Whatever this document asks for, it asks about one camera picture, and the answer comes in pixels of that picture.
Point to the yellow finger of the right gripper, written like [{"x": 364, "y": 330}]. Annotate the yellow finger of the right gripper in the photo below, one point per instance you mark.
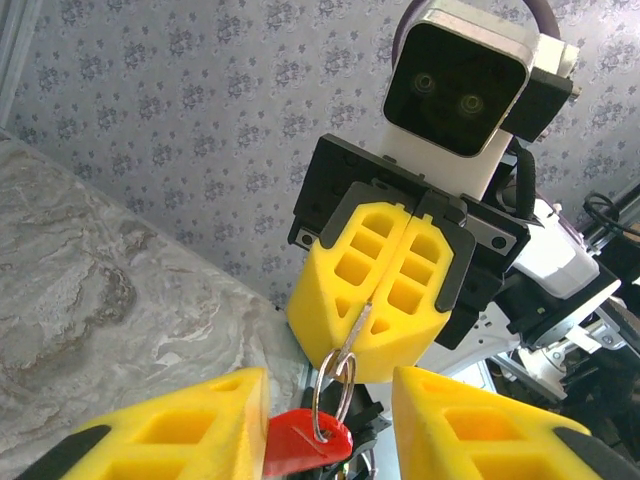
[
  {"x": 325, "y": 300},
  {"x": 425, "y": 280}
]

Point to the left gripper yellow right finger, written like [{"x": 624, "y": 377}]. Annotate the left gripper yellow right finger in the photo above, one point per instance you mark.
[{"x": 475, "y": 430}]

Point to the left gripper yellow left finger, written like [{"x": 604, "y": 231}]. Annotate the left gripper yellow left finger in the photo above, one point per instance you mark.
[{"x": 200, "y": 430}]

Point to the silver metal key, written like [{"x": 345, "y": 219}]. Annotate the silver metal key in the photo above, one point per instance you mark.
[{"x": 357, "y": 330}]

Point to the silver split keyring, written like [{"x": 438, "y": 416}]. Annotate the silver split keyring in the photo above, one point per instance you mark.
[{"x": 316, "y": 400}]

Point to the red key tag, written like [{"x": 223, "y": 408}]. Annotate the red key tag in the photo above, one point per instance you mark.
[{"x": 300, "y": 442}]

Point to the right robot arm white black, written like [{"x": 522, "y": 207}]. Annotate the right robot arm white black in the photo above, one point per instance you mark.
[{"x": 555, "y": 260}]

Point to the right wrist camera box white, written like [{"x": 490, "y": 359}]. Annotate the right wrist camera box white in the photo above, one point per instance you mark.
[{"x": 450, "y": 90}]

